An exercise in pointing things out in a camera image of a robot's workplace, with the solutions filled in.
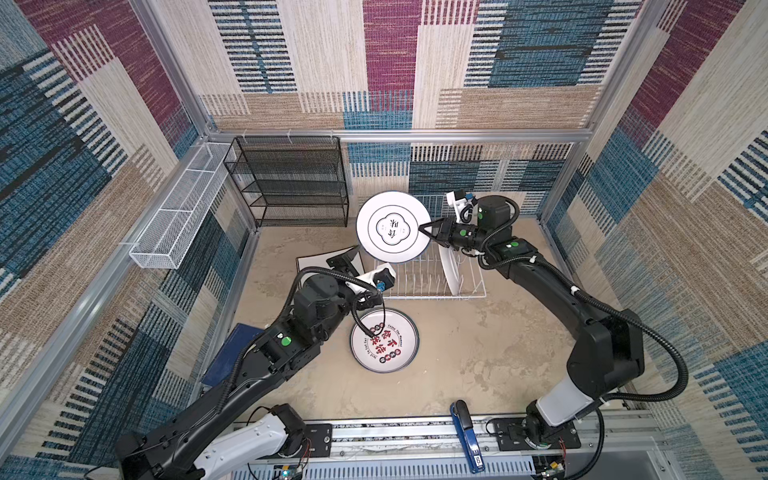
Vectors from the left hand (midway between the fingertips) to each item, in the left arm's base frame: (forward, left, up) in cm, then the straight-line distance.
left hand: (364, 254), depth 66 cm
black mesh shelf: (+49, +29, -18) cm, 60 cm away
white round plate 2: (-8, -7, -34) cm, 35 cm away
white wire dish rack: (+4, -15, -15) cm, 21 cm away
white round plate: (+13, -6, -4) cm, 15 cm away
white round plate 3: (+11, -24, -20) cm, 33 cm away
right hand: (+11, -13, -5) cm, 18 cm away
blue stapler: (-29, -23, -30) cm, 48 cm away
